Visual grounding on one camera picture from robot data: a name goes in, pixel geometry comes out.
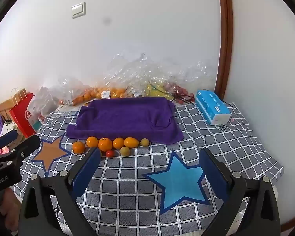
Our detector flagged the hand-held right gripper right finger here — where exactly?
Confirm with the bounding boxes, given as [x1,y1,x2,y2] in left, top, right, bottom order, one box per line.
[199,148,281,236]

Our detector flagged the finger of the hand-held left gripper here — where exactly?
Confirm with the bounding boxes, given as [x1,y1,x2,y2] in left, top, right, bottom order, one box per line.
[0,129,18,150]
[1,135,41,164]

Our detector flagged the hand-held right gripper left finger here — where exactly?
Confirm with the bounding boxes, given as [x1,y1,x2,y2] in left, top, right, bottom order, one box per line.
[18,147,102,236]

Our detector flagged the orange mandarin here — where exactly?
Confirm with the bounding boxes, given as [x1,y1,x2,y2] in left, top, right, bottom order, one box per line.
[72,141,85,154]
[112,138,125,149]
[86,136,99,148]

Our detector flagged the large orange with stem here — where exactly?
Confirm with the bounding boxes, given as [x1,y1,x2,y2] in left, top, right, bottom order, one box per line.
[98,138,113,152]

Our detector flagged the small orange citrus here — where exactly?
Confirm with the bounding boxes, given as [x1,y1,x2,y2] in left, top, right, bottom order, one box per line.
[124,137,139,148]

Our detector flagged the purple towel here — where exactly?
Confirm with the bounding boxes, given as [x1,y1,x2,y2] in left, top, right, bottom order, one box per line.
[66,97,184,144]

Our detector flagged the person's left hand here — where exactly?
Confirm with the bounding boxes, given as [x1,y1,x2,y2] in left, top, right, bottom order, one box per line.
[0,188,21,230]

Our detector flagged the red paper bag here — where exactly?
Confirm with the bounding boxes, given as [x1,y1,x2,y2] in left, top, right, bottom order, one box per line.
[9,88,43,138]

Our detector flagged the white teal printed bag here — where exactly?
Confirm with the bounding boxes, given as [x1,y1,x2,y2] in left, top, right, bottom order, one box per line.
[29,108,45,132]

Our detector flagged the brown paper bag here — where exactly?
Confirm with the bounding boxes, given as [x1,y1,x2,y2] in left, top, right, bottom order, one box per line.
[0,98,16,122]

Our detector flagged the grey checked mat with stars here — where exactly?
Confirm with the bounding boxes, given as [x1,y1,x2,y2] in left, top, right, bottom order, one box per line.
[11,101,284,236]

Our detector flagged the white plastic bag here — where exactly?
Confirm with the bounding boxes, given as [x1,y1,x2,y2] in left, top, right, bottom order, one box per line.
[27,86,60,123]

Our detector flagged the blue tissue pack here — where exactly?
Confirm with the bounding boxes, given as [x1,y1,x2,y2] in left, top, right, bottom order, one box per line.
[195,90,231,126]

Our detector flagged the clear bag of mandarins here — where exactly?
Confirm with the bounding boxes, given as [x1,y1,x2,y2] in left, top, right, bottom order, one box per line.
[58,77,96,106]

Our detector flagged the clear bag of small oranges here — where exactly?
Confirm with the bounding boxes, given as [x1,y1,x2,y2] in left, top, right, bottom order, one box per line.
[93,54,138,99]

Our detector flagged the clear bag of cherry tomatoes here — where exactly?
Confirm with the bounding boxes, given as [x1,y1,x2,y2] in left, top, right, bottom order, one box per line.
[166,60,215,104]

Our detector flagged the clear bag of brown fruit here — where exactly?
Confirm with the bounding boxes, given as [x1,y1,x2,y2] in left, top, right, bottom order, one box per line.
[126,74,150,97]

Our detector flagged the clear bag of bananas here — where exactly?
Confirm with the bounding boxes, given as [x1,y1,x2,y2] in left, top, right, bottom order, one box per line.
[146,61,176,101]

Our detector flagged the brown wooden door frame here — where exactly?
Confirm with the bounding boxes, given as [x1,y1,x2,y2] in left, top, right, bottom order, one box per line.
[216,0,234,97]

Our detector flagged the white light switch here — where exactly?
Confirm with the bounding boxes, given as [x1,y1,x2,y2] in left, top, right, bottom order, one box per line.
[71,2,86,19]

